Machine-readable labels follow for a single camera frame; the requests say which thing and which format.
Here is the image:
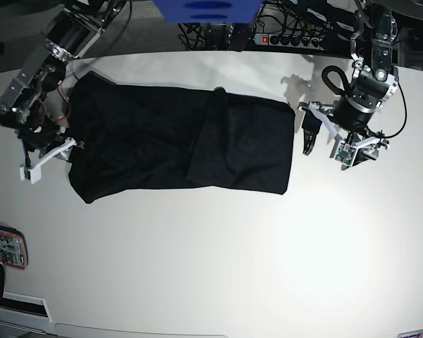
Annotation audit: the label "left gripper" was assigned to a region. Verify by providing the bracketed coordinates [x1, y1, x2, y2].
[302, 98, 379, 171]

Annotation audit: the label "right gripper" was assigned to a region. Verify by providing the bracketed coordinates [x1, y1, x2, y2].
[17, 121, 67, 162]

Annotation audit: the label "black T-shirt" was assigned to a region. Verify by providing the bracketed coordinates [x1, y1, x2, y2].
[68, 72, 295, 204]

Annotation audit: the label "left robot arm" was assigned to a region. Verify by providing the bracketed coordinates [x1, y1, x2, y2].
[298, 1, 400, 170]

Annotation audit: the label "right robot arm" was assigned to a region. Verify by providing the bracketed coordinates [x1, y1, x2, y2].
[0, 1, 126, 167]

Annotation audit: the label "white power strip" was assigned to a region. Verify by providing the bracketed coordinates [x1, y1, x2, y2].
[253, 33, 324, 51]

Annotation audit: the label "black power adapter box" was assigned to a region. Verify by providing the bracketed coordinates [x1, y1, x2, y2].
[227, 23, 252, 52]

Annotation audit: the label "white tray with black slot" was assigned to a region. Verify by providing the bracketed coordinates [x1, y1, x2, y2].
[0, 292, 53, 334]

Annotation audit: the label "blue plastic box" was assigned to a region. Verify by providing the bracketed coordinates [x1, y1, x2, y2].
[153, 0, 262, 23]

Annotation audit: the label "colourful sticker at table edge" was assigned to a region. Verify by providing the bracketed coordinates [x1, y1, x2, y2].
[397, 329, 423, 338]

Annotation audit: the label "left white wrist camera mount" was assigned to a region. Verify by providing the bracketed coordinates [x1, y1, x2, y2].
[298, 101, 390, 166]

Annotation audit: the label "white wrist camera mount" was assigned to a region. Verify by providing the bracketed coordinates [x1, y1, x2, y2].
[298, 101, 390, 166]
[19, 137, 85, 184]

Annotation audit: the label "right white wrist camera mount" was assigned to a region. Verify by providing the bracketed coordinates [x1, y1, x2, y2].
[19, 137, 85, 184]

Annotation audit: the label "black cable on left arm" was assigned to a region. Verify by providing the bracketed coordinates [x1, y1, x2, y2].
[373, 84, 408, 140]

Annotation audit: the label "tangled black cables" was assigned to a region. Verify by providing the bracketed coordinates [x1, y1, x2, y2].
[178, 0, 357, 50]

